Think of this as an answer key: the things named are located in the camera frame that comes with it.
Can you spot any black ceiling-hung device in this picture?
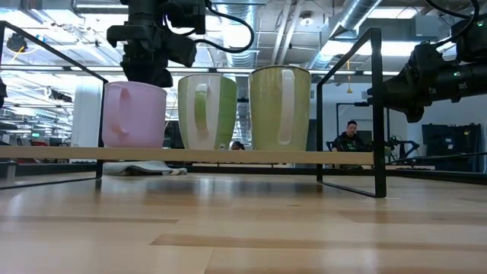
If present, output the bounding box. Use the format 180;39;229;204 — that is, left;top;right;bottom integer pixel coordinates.
5;33;28;53

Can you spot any wooden shelf with black frame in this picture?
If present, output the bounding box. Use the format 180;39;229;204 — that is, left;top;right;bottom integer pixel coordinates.
0;21;387;199

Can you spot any black cabinet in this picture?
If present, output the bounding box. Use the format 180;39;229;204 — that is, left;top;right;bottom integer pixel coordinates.
421;123;483;172

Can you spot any grey folded cloth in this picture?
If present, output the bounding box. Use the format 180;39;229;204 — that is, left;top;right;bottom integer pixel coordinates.
102;160;188;177

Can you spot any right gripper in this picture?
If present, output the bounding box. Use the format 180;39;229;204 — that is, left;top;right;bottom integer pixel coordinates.
367;66;457;123

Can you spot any ceiling light panel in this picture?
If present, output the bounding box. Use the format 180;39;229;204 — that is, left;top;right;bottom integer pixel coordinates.
321;40;457;58

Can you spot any pink plastic mug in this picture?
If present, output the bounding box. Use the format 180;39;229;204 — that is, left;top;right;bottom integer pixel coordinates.
101;81;168;148

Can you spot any tall olive green mug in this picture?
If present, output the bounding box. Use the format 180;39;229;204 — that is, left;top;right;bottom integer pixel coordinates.
248;65;312;151

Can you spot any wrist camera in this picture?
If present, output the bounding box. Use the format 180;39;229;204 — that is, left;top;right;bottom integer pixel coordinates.
412;40;446;77
165;0;207;35

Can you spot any green and white mug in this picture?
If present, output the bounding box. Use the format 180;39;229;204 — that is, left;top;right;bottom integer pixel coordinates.
177;74;238;151

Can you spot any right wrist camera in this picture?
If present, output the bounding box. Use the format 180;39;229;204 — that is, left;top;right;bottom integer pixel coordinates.
412;40;446;77

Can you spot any yellow hanging cord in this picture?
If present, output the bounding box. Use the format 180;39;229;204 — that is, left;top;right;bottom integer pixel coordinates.
345;59;353;94

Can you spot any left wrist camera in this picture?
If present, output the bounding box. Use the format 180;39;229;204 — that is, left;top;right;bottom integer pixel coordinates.
165;0;207;35

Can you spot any thin black background cable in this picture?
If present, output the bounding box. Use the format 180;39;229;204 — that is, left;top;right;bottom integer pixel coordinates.
412;151;487;160

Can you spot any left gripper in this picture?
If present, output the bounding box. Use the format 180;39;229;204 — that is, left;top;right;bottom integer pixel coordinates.
106;23;198;88

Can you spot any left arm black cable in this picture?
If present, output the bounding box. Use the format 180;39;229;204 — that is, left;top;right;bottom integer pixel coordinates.
193;0;255;54

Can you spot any silver ceiling duct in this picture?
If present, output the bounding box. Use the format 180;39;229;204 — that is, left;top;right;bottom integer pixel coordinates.
310;0;384;69

